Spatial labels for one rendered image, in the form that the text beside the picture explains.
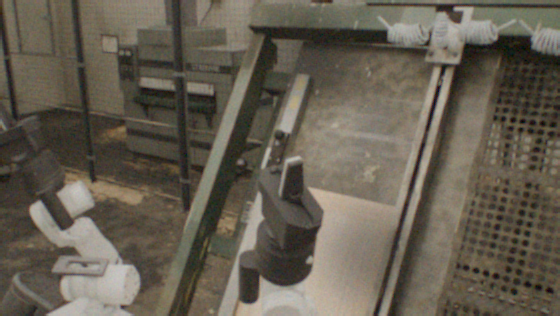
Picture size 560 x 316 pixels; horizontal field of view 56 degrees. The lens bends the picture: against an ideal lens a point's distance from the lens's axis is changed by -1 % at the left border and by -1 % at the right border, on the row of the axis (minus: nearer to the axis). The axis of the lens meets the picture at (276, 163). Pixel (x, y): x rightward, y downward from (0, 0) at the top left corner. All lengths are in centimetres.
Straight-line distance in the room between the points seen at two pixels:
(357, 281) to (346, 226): 17
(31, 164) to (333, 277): 92
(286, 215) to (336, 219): 99
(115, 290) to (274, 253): 31
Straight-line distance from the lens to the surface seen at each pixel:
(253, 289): 85
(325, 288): 165
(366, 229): 163
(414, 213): 154
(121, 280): 93
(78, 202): 122
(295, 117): 183
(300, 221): 68
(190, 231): 191
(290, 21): 195
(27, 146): 119
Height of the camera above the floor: 195
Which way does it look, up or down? 17 degrees down
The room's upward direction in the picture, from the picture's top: straight up
